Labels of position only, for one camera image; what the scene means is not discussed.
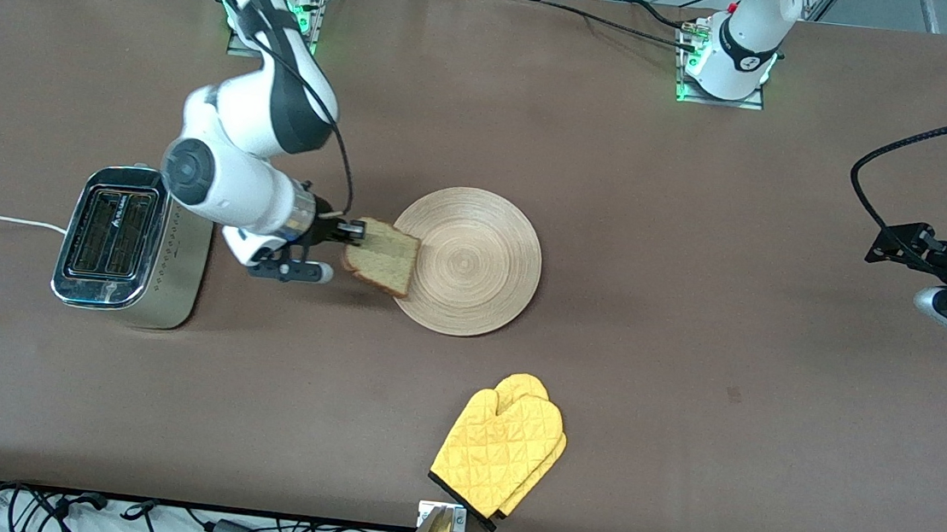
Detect brown-crusted bread slice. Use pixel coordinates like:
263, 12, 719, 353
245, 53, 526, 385
338, 215, 424, 301

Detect long black table cable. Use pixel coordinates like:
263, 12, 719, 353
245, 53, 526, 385
494, 0, 703, 50

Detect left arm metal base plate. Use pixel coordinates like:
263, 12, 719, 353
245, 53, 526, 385
674, 15, 773, 112

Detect small metal table bracket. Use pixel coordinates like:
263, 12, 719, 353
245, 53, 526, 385
417, 501, 468, 532

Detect yellow quilted oven mitt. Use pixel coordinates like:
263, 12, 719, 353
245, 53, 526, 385
425, 368, 567, 527
464, 370, 573, 532

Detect tangled black cable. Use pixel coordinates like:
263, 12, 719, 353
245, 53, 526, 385
0, 480, 112, 526

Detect cream and chrome toaster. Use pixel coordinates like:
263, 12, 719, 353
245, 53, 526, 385
47, 159, 219, 334

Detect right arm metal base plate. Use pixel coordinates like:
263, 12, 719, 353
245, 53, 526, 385
226, 0, 328, 65

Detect round light wooden plate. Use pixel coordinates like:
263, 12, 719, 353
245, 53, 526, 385
383, 180, 548, 343

